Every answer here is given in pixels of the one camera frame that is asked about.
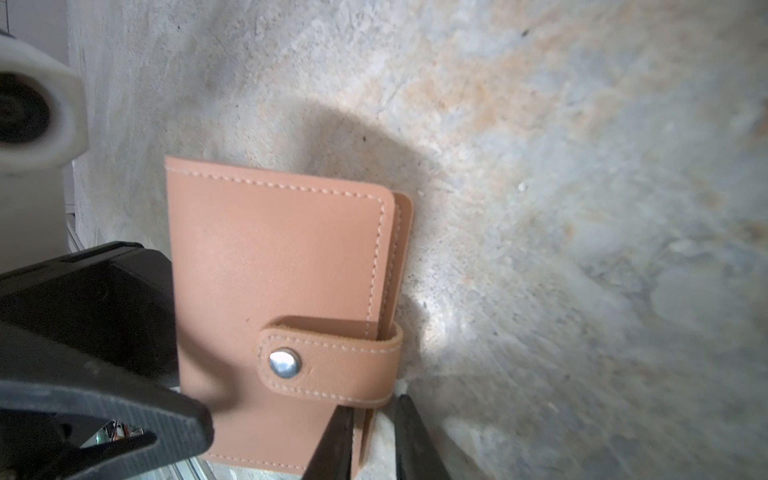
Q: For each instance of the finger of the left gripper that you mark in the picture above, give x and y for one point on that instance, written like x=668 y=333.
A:
x=89 y=368

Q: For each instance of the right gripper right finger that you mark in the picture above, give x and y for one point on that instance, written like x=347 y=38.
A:
x=415 y=454

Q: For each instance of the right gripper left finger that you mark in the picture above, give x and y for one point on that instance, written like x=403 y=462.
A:
x=332 y=459

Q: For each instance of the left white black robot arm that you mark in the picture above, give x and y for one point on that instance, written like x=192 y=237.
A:
x=43 y=127

